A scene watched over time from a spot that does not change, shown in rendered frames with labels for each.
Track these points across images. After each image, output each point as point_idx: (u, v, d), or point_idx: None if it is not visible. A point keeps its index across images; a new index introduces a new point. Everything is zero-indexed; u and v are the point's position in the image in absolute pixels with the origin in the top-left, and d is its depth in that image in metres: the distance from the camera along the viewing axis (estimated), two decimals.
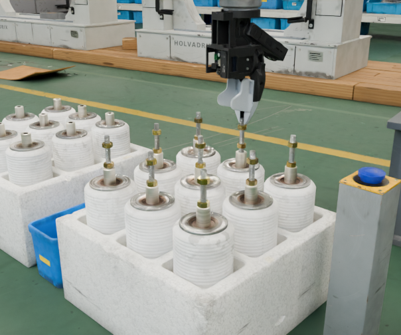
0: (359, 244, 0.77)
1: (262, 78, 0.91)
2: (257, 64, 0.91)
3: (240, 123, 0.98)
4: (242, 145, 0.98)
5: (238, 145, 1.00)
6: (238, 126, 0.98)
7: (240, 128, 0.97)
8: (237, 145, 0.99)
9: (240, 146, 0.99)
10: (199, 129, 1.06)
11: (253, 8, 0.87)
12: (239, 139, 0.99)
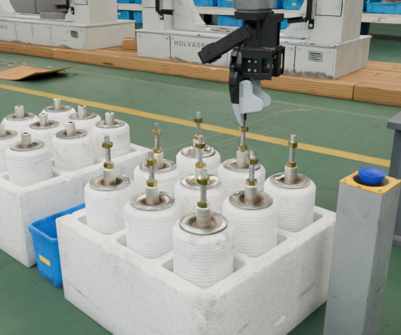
0: (359, 244, 0.77)
1: None
2: None
3: (243, 126, 0.98)
4: (246, 145, 1.00)
5: (240, 149, 0.99)
6: (244, 129, 0.97)
7: (247, 129, 0.98)
8: (245, 148, 0.99)
9: (246, 147, 0.99)
10: (199, 129, 1.06)
11: None
12: (242, 141, 0.99)
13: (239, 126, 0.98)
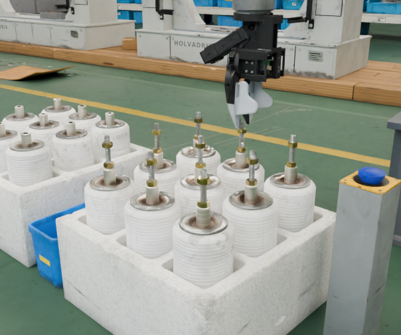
0: (359, 244, 0.77)
1: None
2: None
3: (240, 127, 0.98)
4: (245, 147, 0.99)
5: (237, 150, 0.99)
6: (240, 131, 0.97)
7: (245, 131, 0.98)
8: (241, 150, 0.99)
9: (244, 149, 0.99)
10: (199, 129, 1.06)
11: None
12: (240, 143, 0.99)
13: None
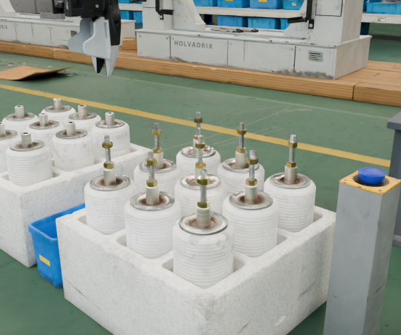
0: (359, 244, 0.77)
1: (116, 14, 0.79)
2: (109, 2, 0.79)
3: (241, 127, 0.99)
4: (238, 149, 0.99)
5: (242, 149, 1.01)
6: (239, 129, 0.99)
7: (237, 131, 0.98)
8: (237, 148, 1.00)
9: (236, 149, 1.00)
10: (199, 129, 1.06)
11: None
12: (241, 143, 1.00)
13: (245, 129, 0.98)
